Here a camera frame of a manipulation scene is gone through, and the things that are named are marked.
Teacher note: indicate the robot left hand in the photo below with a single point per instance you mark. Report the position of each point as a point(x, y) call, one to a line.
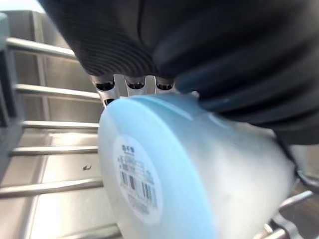
point(199, 37)

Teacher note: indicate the stainless steel double sink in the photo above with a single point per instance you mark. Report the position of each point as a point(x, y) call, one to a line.
point(62, 171)

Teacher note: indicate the blue and white plastic cup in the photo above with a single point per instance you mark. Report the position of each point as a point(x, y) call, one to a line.
point(199, 174)

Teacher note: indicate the grey framed steel drying rack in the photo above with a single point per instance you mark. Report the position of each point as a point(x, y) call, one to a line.
point(49, 90)

